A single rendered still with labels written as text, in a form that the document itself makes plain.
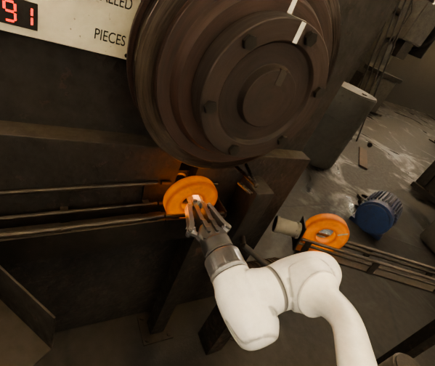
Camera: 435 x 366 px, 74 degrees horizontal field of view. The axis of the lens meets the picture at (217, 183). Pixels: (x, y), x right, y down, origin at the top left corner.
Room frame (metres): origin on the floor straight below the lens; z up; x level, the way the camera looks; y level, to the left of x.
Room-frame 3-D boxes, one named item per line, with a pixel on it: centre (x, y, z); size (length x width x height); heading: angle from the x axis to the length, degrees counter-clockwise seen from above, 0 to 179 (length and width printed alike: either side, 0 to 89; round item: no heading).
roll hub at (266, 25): (0.59, -0.01, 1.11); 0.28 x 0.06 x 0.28; 129
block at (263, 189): (0.82, -0.12, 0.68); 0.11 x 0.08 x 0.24; 39
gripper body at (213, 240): (0.54, -0.05, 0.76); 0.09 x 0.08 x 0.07; 39
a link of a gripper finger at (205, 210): (0.60, -0.02, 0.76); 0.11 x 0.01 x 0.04; 37
